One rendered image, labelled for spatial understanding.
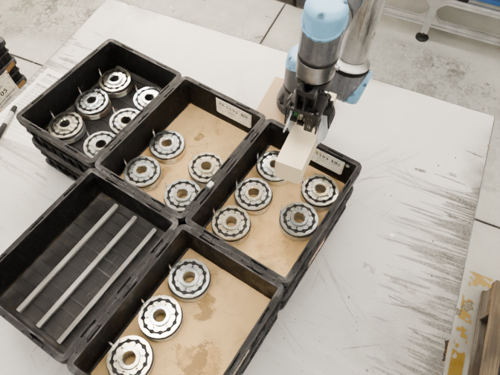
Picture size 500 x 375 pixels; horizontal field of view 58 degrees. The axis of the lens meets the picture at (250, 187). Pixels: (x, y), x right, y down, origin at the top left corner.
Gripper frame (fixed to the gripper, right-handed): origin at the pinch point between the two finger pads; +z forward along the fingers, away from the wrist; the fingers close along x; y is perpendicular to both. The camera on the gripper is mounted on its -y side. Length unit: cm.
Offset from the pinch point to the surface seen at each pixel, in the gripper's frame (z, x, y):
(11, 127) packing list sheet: 39, -99, 8
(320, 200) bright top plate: 23.4, 7.6, 2.3
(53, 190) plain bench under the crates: 40, -71, 23
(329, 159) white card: 19.5, 5.8, -8.6
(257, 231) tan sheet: 26.6, -4.9, 16.3
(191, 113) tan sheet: 26.6, -39.8, -13.0
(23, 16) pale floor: 110, -217, -101
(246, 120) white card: 20.7, -21.0, -13.1
